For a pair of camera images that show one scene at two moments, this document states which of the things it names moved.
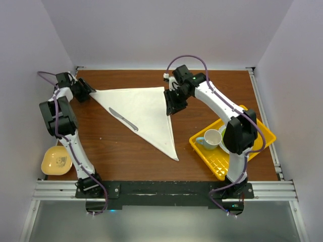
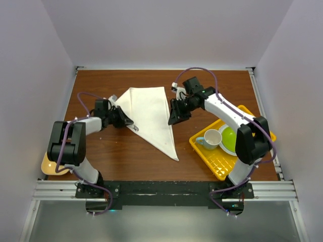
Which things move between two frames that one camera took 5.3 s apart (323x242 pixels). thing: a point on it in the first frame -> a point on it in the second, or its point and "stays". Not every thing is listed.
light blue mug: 212,138 stays
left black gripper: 86,89 -> 123,120
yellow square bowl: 56,160 stays
